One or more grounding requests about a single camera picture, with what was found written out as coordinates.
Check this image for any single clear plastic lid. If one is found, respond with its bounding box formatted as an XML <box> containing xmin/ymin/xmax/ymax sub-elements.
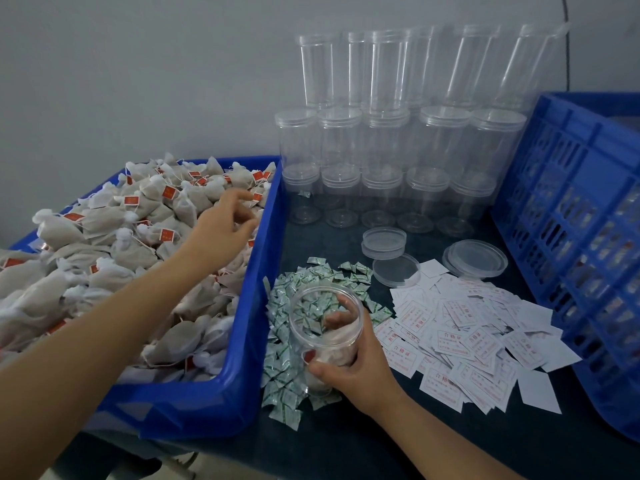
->
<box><xmin>372</xmin><ymin>253</ymin><xmax>422</xmax><ymax>289</ymax></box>

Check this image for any pile of beige tea bags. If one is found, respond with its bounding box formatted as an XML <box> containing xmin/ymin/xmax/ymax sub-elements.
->
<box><xmin>0</xmin><ymin>153</ymin><xmax>277</xmax><ymax>384</ymax></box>

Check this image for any person's left forearm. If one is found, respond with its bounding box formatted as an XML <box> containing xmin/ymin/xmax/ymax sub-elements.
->
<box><xmin>0</xmin><ymin>247</ymin><xmax>221</xmax><ymax>480</ymax></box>

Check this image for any person's right hand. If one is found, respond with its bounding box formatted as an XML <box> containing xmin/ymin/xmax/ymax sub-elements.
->
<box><xmin>307</xmin><ymin>293</ymin><xmax>407</xmax><ymax>421</ymax></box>

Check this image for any clear plastic jar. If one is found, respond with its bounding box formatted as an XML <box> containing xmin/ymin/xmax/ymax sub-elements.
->
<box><xmin>288</xmin><ymin>287</ymin><xmax>365</xmax><ymax>398</ymax></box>

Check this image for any person's left hand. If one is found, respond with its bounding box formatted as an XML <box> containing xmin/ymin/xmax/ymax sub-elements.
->
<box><xmin>187</xmin><ymin>188</ymin><xmax>261</xmax><ymax>275</ymax></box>

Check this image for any small stack of clear lids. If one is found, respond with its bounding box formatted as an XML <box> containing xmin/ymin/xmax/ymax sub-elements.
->
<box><xmin>360</xmin><ymin>227</ymin><xmax>407</xmax><ymax>261</ymax></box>

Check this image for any black wall cable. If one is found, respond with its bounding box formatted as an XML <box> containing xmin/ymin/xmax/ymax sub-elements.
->
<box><xmin>562</xmin><ymin>0</ymin><xmax>572</xmax><ymax>93</ymax></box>

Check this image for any stack of clear plastic jars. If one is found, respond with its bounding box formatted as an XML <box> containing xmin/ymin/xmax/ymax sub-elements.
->
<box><xmin>273</xmin><ymin>22</ymin><xmax>571</xmax><ymax>240</ymax></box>

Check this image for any person's right forearm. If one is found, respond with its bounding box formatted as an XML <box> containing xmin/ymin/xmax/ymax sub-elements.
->
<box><xmin>371</xmin><ymin>390</ymin><xmax>527</xmax><ymax>480</ymax></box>

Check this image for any pile of white paper slips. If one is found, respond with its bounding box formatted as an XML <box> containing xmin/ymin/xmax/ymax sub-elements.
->
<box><xmin>372</xmin><ymin>259</ymin><xmax>584</xmax><ymax>416</ymax></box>

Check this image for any blue plastic tray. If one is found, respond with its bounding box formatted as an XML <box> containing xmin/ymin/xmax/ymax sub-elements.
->
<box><xmin>9</xmin><ymin>155</ymin><xmax>289</xmax><ymax>441</ymax></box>

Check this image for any blue plastic crate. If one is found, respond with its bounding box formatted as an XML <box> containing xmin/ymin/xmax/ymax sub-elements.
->
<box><xmin>492</xmin><ymin>92</ymin><xmax>640</xmax><ymax>444</ymax></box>

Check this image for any wide stack of clear lids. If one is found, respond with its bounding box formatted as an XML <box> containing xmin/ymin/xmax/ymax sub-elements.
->
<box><xmin>442</xmin><ymin>239</ymin><xmax>510</xmax><ymax>280</ymax></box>

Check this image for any pile of green desiccant packets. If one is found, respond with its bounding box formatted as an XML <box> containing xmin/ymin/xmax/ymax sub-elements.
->
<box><xmin>259</xmin><ymin>257</ymin><xmax>394</xmax><ymax>433</ymax></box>

